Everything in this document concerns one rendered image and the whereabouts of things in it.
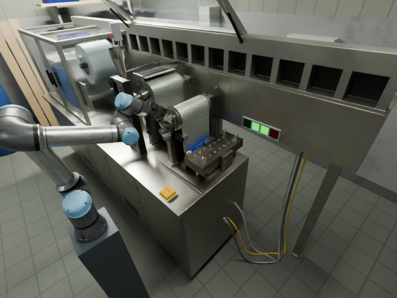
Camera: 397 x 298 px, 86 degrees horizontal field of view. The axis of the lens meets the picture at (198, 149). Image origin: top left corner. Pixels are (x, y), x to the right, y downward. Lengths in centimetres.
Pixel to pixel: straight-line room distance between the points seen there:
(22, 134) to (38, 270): 174
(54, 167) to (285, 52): 115
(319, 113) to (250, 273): 139
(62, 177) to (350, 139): 130
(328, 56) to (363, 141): 39
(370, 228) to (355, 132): 164
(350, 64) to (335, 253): 168
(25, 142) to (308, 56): 113
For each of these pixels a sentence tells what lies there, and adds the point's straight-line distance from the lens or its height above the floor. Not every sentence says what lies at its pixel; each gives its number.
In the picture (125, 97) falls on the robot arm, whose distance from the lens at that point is 104.
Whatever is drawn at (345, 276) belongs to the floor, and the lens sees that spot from 228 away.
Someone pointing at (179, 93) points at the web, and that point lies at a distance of 151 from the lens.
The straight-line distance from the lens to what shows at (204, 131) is 144.
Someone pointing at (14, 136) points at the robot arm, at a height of 150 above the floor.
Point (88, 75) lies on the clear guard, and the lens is 205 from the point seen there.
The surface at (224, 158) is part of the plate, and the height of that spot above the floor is 101.
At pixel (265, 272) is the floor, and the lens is 207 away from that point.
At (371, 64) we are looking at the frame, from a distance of 105.
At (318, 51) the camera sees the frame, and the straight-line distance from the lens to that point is 109.
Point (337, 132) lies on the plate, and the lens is 116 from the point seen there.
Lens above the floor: 186
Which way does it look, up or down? 37 degrees down
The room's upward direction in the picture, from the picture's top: 3 degrees counter-clockwise
